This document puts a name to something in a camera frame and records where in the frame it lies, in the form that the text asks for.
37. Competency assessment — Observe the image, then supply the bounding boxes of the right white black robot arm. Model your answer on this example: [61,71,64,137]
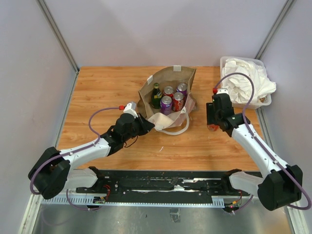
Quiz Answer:
[206,93,303,211]

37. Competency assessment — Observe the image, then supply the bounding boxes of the white plastic basket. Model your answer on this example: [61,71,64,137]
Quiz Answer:
[220,56,273,107]

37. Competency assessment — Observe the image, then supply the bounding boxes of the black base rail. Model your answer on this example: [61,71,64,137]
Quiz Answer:
[76,170,248,204]

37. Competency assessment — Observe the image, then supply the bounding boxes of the purple fanta can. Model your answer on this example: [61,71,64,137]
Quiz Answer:
[176,83,188,97]
[160,96,173,116]

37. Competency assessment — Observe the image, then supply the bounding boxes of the aluminium frame rails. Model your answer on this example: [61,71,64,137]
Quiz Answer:
[17,107,303,234]

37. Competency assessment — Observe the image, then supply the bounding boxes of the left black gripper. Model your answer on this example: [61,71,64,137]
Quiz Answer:
[123,113,155,142]

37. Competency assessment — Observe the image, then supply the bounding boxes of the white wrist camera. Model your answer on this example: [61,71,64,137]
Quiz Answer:
[216,88,229,95]
[123,101,138,118]

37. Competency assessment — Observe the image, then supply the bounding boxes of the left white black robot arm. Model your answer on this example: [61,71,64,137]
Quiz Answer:
[28,113,154,199]

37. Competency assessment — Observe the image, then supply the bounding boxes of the crumpled white cloth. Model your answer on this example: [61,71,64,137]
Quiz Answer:
[221,58,277,103]

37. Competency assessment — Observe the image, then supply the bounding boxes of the red cola can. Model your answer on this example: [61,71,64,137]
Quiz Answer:
[172,92,184,112]
[207,124,219,132]
[163,86,174,98]

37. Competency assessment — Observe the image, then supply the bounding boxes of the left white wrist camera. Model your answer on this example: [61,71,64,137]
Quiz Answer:
[123,101,138,118]

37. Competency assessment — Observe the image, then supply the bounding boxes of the green glass bottle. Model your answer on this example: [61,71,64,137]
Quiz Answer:
[151,83,162,109]

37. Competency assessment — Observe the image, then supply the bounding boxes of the burlap canvas tote bag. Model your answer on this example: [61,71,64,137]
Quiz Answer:
[137,65,197,136]

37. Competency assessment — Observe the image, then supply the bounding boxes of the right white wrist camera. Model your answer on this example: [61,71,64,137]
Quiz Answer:
[216,88,229,95]

